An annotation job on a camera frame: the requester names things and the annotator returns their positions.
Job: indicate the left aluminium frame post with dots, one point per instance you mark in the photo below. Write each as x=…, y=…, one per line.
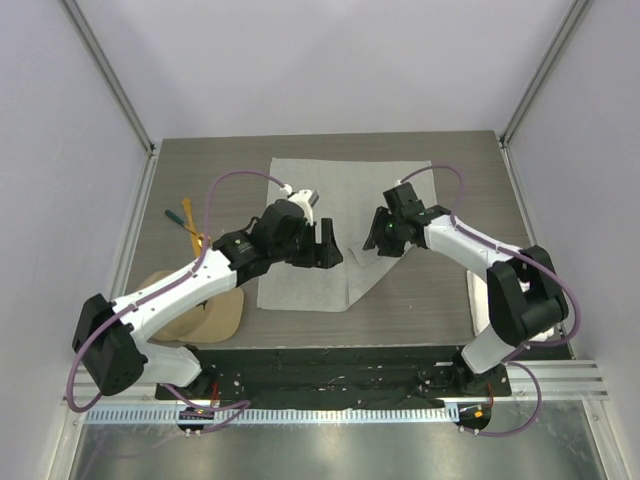
x=88, y=38

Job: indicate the white folded towel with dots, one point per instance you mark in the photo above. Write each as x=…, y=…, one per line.
x=496, y=303

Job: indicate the beige cap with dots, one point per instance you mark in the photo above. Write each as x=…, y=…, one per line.
x=213, y=321

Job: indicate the aluminium frame post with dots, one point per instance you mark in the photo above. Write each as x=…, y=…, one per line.
x=567, y=29
x=88, y=38

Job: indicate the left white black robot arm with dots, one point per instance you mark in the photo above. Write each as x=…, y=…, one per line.
x=113, y=338

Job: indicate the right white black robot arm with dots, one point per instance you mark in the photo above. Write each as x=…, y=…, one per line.
x=475, y=364

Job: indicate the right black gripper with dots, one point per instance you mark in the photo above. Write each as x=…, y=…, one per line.
x=376, y=235

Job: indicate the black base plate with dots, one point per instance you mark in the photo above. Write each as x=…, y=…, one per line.
x=340, y=378

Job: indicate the green handled gold utensil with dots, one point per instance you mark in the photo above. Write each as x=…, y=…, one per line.
x=180, y=222

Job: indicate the white slotted cable duct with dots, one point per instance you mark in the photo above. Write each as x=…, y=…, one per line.
x=183, y=415

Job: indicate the right aluminium frame post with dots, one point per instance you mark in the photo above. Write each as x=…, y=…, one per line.
x=567, y=29

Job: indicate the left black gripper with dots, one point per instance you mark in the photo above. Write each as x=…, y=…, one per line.
x=324, y=254

